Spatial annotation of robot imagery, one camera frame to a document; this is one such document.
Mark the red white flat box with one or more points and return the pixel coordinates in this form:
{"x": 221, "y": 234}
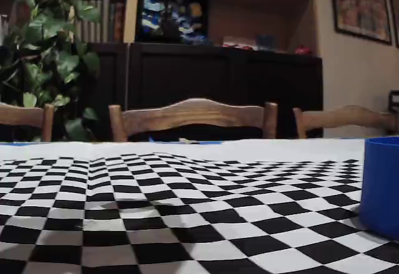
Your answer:
{"x": 240, "y": 43}

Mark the blue round box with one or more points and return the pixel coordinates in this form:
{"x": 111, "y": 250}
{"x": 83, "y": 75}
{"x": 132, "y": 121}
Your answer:
{"x": 381, "y": 190}

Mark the brown wooden chair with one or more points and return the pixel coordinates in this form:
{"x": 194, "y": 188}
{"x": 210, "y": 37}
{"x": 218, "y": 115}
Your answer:
{"x": 193, "y": 112}
{"x": 25, "y": 115}
{"x": 343, "y": 118}

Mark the blue tape strip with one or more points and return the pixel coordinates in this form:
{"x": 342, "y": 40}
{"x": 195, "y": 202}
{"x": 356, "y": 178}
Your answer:
{"x": 26, "y": 143}
{"x": 209, "y": 142}

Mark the black low cabinet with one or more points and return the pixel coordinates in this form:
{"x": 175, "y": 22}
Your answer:
{"x": 218, "y": 74}

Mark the black white checkered cloth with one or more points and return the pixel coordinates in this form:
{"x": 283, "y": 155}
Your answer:
{"x": 187, "y": 224}

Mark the small blue container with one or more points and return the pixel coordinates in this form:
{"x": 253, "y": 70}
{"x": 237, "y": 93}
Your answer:
{"x": 265, "y": 41}

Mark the starry night picture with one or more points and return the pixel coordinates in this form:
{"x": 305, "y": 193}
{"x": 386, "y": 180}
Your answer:
{"x": 173, "y": 15}

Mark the wide light wood bookshelf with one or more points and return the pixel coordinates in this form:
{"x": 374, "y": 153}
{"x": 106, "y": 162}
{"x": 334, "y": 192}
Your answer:
{"x": 265, "y": 15}

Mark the red toy car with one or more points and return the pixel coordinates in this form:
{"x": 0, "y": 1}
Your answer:
{"x": 303, "y": 50}

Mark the reddish brown old book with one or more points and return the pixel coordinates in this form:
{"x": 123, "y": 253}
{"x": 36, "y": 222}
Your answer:
{"x": 119, "y": 21}

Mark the dark brown old book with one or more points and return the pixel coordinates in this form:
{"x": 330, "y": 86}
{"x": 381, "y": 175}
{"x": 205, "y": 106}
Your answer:
{"x": 112, "y": 21}

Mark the gray old book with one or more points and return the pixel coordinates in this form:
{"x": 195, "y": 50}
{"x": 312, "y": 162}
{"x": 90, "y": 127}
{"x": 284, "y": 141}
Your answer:
{"x": 105, "y": 21}

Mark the tan old book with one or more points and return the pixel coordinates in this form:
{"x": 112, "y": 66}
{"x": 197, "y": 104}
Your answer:
{"x": 97, "y": 21}

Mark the green pothos plant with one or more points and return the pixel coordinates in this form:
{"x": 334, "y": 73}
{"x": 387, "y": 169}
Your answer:
{"x": 40, "y": 53}

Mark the large dark framed picture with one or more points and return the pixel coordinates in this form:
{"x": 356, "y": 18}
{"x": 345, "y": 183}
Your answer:
{"x": 361, "y": 6}

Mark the small dark framed picture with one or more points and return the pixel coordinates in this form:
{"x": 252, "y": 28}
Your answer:
{"x": 396, "y": 6}

